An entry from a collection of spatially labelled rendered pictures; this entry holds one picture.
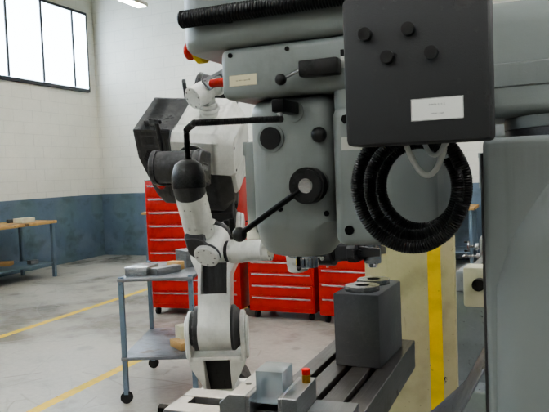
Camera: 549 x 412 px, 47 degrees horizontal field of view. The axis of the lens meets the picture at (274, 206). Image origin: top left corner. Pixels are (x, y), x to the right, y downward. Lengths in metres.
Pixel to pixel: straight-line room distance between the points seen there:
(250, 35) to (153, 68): 11.12
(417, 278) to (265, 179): 1.89
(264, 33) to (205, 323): 1.04
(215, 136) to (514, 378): 1.08
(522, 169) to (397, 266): 2.03
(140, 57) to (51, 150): 2.41
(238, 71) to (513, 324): 0.68
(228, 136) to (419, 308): 1.55
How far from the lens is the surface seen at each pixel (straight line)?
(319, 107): 1.23
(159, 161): 1.76
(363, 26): 0.94
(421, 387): 3.20
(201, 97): 1.84
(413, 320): 3.11
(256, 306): 6.59
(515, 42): 1.17
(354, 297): 1.64
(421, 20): 0.92
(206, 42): 1.31
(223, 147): 1.84
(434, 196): 1.16
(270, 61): 1.25
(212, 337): 2.02
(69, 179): 12.26
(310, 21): 1.22
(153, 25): 12.51
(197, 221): 1.83
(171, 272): 4.40
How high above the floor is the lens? 1.48
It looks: 3 degrees down
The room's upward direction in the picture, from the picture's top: 2 degrees counter-clockwise
